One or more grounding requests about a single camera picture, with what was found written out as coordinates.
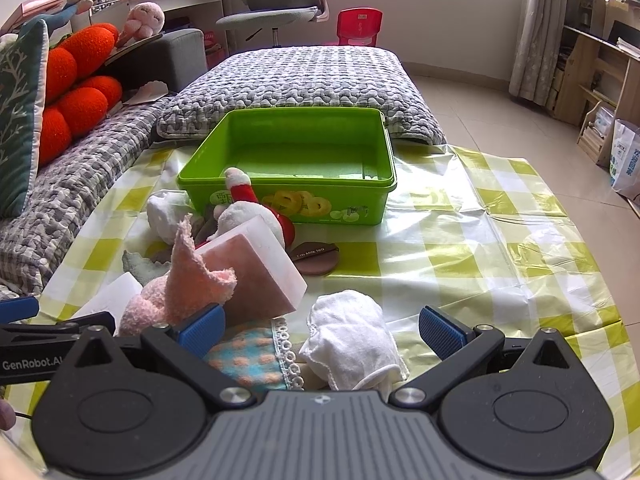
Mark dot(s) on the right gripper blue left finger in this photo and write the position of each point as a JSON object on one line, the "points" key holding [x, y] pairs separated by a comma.
{"points": [[181, 350]]}

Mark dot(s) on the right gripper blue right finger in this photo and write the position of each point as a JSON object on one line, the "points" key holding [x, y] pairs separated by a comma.
{"points": [[464, 352]]}

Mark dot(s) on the pink white sponge block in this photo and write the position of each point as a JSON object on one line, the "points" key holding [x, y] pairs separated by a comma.
{"points": [[267, 282]]}

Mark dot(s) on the white cloth bundle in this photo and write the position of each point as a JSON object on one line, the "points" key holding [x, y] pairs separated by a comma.
{"points": [[349, 345]]}

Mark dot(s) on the white fluffy cloth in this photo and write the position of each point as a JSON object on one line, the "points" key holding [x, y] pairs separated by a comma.
{"points": [[165, 210]]}

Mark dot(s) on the santa plush doll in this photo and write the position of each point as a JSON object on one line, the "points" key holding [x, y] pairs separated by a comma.
{"points": [[245, 206]]}

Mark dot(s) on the grey green towel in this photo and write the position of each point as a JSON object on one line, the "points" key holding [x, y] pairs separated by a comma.
{"points": [[143, 269]]}

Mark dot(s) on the person left hand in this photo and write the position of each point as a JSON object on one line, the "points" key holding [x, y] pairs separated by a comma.
{"points": [[7, 416]]}

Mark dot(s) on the grey quilted sofa cover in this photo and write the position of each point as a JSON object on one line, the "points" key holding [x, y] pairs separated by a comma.
{"points": [[66, 192]]}

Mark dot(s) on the green plastic bin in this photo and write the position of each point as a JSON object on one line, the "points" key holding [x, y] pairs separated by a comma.
{"points": [[313, 164]]}

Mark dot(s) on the white paper bag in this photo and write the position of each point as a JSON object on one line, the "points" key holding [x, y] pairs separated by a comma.
{"points": [[624, 160]]}

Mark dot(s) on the white paper piece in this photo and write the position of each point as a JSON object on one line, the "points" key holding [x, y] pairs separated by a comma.
{"points": [[148, 93]]}

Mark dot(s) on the orange carrot plush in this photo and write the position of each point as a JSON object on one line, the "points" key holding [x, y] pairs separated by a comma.
{"points": [[78, 97]]}

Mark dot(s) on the grey sofa armrest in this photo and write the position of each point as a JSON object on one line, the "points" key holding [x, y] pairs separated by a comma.
{"points": [[176, 58]]}

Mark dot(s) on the beige curtain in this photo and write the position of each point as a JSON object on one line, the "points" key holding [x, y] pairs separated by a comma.
{"points": [[537, 49]]}

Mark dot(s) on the wooden desk shelf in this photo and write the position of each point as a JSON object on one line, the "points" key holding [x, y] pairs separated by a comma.
{"points": [[596, 82]]}

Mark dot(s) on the grey quilted cushion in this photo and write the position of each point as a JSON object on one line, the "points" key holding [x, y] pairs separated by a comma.
{"points": [[303, 76]]}

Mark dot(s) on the teal patterned pillow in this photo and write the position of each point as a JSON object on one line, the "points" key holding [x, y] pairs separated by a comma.
{"points": [[23, 95]]}

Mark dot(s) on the pink bunny plush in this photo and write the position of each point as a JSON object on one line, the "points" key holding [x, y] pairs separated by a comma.
{"points": [[144, 20]]}

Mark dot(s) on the red plastic chair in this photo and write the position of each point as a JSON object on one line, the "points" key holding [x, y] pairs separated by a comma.
{"points": [[358, 27]]}

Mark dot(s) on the blue plush toy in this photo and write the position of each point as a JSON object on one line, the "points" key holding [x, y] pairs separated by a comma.
{"points": [[58, 19]]}

